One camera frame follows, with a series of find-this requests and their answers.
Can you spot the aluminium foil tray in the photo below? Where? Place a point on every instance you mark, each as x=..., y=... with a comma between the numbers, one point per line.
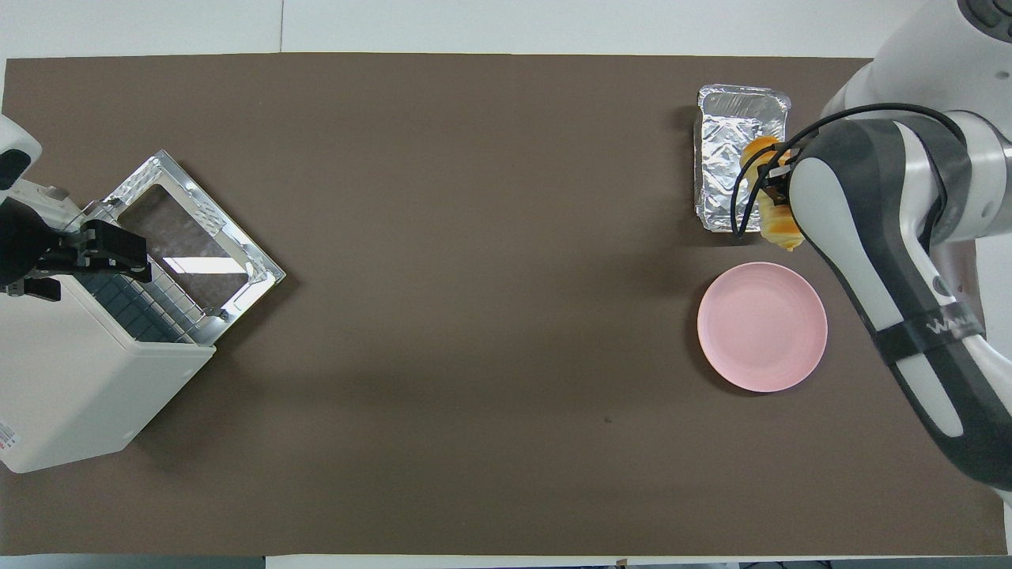
x=723, y=158

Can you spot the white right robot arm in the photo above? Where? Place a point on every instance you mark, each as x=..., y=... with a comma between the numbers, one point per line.
x=885, y=237

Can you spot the pink round plate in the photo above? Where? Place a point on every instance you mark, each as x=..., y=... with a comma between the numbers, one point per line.
x=763, y=328

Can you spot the golden bread loaf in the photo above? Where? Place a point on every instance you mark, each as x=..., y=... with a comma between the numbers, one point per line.
x=779, y=229

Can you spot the glass oven door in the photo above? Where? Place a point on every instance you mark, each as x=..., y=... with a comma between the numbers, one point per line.
x=190, y=237

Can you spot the cream toaster oven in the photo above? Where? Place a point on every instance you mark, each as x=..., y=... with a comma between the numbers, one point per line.
x=71, y=379

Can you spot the brown table mat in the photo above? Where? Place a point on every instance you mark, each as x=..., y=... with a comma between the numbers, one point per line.
x=474, y=442

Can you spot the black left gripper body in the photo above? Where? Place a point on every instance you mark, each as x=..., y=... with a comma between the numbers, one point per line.
x=28, y=241

